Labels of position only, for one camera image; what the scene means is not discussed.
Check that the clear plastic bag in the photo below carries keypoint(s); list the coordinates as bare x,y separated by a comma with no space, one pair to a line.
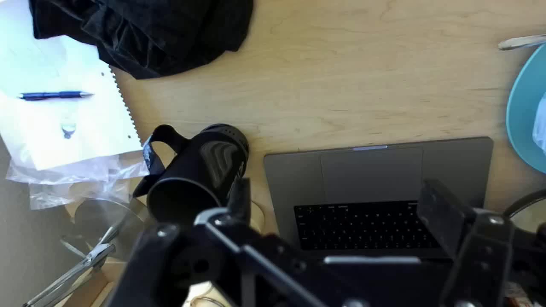
69,183

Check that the black crumpled cloth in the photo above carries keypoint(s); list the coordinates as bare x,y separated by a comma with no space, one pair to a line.
160,35

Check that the black mug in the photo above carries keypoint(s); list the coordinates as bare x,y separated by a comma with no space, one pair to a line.
194,171

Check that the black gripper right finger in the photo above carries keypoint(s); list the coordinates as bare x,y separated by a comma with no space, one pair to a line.
479,250

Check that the teal tray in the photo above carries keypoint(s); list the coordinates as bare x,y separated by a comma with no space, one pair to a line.
521,113

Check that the white spiral notebook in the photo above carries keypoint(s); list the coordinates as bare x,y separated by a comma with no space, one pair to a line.
62,137

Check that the grey laptop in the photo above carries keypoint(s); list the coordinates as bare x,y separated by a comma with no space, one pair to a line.
370,176

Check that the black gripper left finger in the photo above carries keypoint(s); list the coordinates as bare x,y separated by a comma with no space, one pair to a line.
267,262

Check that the blue pen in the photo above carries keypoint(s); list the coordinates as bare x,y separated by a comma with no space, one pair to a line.
54,95

